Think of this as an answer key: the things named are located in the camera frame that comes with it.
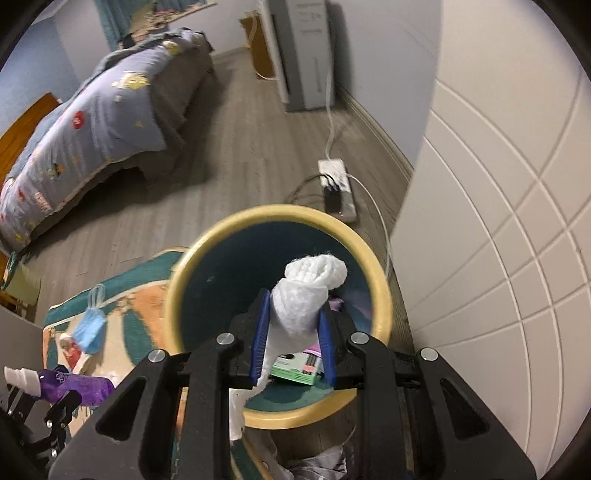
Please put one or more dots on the purple wrapper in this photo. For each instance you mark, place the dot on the purple wrapper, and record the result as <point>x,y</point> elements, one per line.
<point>341,305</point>

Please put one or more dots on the patterned quilted mat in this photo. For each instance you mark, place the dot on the patterned quilted mat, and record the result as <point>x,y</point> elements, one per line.
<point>138,295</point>

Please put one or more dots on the blue trash bin yellow rim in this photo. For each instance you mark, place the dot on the blue trash bin yellow rim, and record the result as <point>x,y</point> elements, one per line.
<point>231,267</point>

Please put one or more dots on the black plug adapter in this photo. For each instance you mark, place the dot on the black plug adapter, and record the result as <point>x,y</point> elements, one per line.
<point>332,198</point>

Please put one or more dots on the red white snack wrapper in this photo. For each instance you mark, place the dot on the red white snack wrapper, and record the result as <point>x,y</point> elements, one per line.
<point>69,350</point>

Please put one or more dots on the teal curtain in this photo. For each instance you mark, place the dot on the teal curtain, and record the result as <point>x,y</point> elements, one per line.
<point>115,23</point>

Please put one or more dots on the white power strip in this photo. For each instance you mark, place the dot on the white power strip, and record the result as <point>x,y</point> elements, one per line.
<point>339,170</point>

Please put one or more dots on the white wardrobe door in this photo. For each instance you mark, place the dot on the white wardrobe door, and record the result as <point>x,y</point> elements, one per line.
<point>485,230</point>

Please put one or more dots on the purple tube white nozzle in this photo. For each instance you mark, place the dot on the purple tube white nozzle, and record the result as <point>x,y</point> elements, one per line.
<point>83,385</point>

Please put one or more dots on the blue face mask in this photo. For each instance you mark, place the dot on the blue face mask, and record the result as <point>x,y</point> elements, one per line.
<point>90,330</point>

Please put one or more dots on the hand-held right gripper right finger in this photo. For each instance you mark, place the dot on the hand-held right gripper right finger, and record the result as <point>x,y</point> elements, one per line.
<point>325,350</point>

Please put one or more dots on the white cloth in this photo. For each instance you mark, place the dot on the white cloth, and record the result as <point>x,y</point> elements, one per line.
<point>300,304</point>

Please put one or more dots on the wooden cabinet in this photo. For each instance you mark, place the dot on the wooden cabinet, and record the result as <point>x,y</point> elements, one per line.
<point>261,50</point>

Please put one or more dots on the green white medicine box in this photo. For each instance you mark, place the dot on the green white medicine box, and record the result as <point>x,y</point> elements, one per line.
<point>295,369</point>

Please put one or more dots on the wooden bed headboard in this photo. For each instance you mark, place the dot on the wooden bed headboard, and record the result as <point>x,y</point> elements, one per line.
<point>23,129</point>

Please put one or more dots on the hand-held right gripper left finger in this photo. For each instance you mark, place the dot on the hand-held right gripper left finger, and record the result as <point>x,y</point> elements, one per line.
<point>258,341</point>

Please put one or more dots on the wooden window sill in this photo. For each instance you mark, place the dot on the wooden window sill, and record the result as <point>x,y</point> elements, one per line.
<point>203,5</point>

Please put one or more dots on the bed with patterned duvet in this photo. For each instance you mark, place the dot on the bed with patterned duvet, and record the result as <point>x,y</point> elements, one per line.
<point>92,124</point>

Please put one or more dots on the grey cloth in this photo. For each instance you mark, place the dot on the grey cloth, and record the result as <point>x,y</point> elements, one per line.
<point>318,466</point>

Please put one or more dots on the white air purifier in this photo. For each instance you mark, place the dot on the white air purifier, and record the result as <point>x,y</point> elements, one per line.
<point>304,60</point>

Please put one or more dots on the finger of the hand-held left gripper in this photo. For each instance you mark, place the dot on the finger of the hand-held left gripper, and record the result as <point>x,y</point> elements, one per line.
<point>19,401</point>
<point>62,408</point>

